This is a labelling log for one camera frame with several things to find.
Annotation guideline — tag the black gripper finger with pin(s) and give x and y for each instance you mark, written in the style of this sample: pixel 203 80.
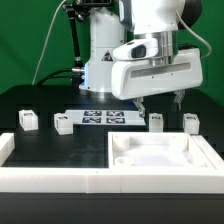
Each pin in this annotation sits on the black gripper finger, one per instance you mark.
pixel 138 102
pixel 179 96

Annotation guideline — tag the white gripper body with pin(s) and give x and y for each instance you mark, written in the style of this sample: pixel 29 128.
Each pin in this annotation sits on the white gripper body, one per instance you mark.
pixel 134 75

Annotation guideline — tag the white square tabletop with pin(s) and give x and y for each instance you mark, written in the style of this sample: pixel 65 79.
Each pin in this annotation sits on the white square tabletop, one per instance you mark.
pixel 143 149

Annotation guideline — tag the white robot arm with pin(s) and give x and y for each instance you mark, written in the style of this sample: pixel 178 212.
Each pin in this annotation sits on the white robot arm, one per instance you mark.
pixel 137 19

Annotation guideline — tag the white plate with AprilTags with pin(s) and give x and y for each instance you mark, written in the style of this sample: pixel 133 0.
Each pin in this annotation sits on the white plate with AprilTags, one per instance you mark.
pixel 105 117

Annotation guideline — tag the white U-shaped obstacle fence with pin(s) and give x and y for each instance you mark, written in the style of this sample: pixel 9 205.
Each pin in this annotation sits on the white U-shaped obstacle fence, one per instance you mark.
pixel 112 180

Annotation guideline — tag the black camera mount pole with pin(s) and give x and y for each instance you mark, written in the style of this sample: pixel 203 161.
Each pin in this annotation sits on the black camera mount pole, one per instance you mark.
pixel 78 77

